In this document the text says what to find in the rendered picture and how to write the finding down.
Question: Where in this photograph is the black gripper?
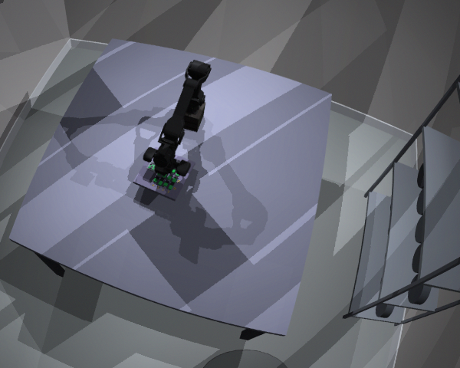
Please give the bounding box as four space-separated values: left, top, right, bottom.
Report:
143 147 191 176

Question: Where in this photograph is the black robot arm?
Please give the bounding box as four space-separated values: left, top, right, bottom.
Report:
153 60 212 175

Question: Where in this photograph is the grey switch panel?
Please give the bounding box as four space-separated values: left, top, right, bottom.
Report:
133 155 195 201

